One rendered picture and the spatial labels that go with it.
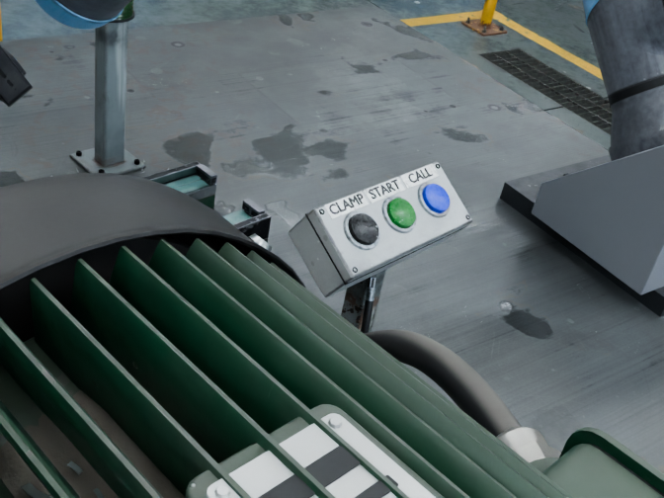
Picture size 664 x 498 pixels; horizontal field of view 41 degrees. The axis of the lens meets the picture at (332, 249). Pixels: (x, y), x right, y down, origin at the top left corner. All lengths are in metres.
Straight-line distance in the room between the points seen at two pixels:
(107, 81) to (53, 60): 0.40
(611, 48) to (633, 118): 0.11
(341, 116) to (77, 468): 1.40
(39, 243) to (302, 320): 0.06
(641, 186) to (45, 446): 1.07
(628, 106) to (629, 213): 0.19
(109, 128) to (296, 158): 0.30
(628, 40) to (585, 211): 0.25
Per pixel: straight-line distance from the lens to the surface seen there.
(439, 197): 0.84
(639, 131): 1.33
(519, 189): 1.41
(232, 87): 1.61
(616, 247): 1.26
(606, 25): 1.37
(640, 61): 1.34
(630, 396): 1.13
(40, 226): 0.21
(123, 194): 0.23
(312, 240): 0.77
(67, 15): 0.81
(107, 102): 1.28
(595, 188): 1.26
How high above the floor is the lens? 1.49
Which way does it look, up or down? 35 degrees down
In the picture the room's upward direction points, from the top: 11 degrees clockwise
